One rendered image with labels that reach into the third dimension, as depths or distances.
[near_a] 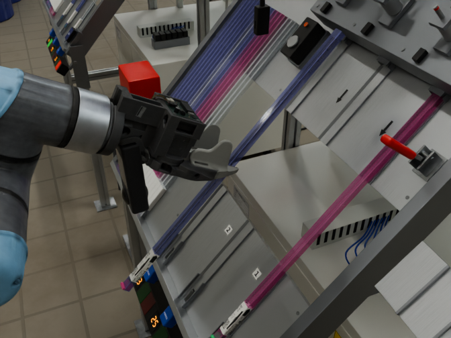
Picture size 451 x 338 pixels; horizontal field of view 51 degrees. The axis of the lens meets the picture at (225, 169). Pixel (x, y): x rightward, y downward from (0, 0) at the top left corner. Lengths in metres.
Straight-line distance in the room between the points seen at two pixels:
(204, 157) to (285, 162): 0.74
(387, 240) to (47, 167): 2.11
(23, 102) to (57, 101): 0.04
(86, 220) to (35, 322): 0.53
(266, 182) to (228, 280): 0.54
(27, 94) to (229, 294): 0.45
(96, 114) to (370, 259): 0.39
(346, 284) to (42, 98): 0.44
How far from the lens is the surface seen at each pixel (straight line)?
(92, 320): 1.81
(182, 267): 0.90
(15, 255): 0.50
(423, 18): 0.73
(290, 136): 1.42
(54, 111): 0.56
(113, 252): 2.01
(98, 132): 0.57
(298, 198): 1.25
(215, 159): 0.66
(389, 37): 0.74
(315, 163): 1.39
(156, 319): 0.94
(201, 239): 0.88
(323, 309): 0.67
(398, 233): 0.65
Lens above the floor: 1.40
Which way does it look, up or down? 36 degrees down
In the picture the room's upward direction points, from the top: straight up
